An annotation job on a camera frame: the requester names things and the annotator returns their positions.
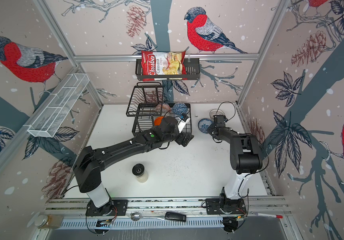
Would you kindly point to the white brown lattice bowl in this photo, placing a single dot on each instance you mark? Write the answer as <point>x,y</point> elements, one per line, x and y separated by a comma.
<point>215,112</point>

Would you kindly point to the black car key fob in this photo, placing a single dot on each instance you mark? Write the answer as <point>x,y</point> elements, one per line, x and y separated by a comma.
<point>177,217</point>

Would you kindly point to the black wire dish rack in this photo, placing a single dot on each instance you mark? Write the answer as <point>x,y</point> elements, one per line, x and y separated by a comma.
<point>143,101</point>

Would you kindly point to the blue floral bowl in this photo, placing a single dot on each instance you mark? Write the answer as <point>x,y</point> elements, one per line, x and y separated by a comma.
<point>204,124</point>

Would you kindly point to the blue geometric patterned bowl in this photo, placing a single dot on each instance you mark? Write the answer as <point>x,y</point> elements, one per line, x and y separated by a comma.
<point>179,109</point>

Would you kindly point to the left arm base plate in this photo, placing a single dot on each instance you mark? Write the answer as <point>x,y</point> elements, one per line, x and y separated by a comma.
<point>112,208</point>

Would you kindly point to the white wire mesh basket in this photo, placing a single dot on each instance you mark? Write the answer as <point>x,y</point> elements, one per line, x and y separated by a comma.
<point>51,118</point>

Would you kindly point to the metal spoon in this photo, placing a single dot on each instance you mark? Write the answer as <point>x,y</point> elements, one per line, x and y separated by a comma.
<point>137,216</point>

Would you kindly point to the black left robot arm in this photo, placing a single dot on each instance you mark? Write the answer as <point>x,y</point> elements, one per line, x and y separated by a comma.
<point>91,162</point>

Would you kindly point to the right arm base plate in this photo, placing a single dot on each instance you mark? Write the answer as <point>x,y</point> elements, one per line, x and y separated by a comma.
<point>217,206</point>

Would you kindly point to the red white marker pen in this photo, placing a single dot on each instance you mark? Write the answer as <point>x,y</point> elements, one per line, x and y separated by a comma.
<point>269,215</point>

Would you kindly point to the glass jar with spice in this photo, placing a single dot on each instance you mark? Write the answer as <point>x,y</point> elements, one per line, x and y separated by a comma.
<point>49,221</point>

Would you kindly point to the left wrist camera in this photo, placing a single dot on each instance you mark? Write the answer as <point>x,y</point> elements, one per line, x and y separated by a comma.
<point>184,120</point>

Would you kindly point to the red cassava chips bag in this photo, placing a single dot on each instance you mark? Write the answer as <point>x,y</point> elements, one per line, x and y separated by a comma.
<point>156,64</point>

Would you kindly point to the black wall shelf basket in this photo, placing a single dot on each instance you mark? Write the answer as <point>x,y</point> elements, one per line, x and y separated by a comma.
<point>192,67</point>

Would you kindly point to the red patterned bowl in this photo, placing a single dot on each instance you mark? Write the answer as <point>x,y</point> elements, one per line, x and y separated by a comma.
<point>162,108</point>

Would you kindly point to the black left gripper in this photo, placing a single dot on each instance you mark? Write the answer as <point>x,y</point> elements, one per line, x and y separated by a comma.
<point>181,141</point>

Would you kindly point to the black lid jar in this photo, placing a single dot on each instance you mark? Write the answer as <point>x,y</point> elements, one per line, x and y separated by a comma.
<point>140,173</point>

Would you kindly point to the orange plastic bowl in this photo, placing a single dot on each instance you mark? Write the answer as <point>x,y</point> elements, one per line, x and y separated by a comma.
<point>158,121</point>

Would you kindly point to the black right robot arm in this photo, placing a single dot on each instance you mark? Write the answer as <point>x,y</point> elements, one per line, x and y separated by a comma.
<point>245,159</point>

